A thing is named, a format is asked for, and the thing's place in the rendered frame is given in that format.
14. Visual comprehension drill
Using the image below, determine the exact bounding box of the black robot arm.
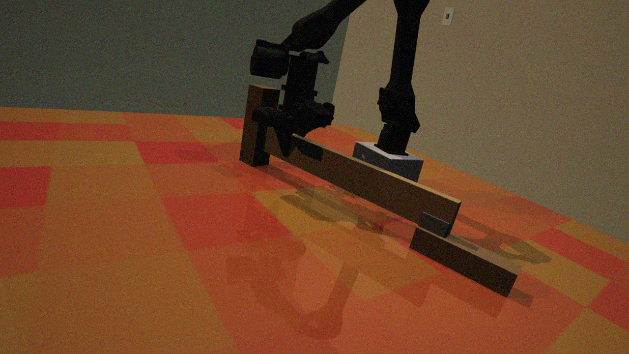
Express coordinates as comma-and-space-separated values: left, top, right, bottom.
250, 0, 430, 156

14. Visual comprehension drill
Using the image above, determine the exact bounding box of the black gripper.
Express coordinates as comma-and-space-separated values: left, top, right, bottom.
252, 80, 318, 157

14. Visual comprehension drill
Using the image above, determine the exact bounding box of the long brown wooden rail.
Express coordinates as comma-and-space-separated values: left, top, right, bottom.
262, 126, 462, 237

